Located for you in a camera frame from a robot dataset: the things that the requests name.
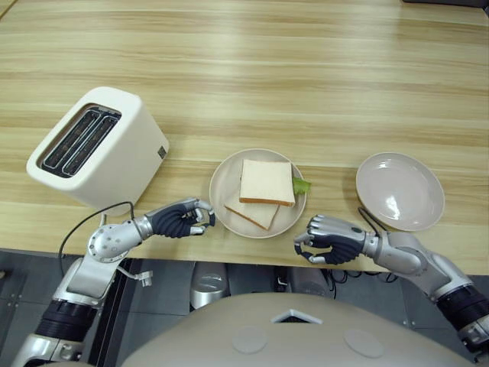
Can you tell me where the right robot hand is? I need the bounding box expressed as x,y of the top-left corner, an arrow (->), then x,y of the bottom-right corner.
293,215 -> 368,265

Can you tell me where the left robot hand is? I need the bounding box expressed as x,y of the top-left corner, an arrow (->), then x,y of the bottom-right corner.
147,196 -> 215,240

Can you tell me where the beige round plate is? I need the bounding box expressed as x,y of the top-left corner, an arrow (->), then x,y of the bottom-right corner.
209,148 -> 308,239
355,152 -> 446,232

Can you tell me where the green lettuce leaf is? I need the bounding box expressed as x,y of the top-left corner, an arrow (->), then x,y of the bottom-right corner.
292,176 -> 312,195

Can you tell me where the bread slice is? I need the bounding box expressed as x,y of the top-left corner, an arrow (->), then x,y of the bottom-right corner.
224,202 -> 280,231
238,158 -> 296,208

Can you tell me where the robot body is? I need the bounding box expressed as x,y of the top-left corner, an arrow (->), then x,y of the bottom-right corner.
121,293 -> 483,367

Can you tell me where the cream toaster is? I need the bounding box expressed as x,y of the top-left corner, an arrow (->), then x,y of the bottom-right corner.
25,86 -> 170,209

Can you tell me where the black cable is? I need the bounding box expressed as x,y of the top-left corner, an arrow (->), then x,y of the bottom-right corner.
59,201 -> 135,261
358,206 -> 385,235

